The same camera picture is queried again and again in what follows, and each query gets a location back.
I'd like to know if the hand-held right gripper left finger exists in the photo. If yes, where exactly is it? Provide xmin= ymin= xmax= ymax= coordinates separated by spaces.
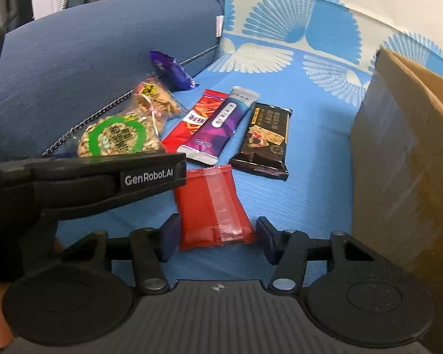
xmin=59 ymin=212 xmax=182 ymax=295

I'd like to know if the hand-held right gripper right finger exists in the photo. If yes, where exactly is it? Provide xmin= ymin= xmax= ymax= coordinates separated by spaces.
xmin=256 ymin=216 xmax=389 ymax=293

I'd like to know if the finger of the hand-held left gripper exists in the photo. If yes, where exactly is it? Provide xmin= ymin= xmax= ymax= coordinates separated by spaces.
xmin=0 ymin=152 xmax=188 ymax=226

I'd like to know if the round cracker green label packet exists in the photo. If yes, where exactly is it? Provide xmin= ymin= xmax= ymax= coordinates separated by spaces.
xmin=76 ymin=114 xmax=167 ymax=158

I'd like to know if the clear cracker bag yellow label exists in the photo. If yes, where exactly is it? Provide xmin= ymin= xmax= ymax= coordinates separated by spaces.
xmin=132 ymin=77 xmax=183 ymax=138

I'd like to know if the black snack bar packet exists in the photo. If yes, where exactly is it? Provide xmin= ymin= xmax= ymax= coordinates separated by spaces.
xmin=229 ymin=102 xmax=293 ymax=181

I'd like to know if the long red snack packet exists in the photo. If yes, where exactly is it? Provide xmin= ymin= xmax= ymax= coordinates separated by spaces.
xmin=162 ymin=89 xmax=228 ymax=154

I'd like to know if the purple and silver sachet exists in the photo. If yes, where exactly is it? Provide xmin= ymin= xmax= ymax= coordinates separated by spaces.
xmin=177 ymin=86 xmax=261 ymax=167

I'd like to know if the cardboard box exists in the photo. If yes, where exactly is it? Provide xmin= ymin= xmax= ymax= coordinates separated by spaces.
xmin=350 ymin=45 xmax=443 ymax=305

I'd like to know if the purple candy packet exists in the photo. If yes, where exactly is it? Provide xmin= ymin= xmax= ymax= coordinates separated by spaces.
xmin=149 ymin=50 xmax=201 ymax=93

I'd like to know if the metal chain strap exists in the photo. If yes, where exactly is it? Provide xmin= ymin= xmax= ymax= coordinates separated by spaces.
xmin=42 ymin=90 xmax=135 ymax=156

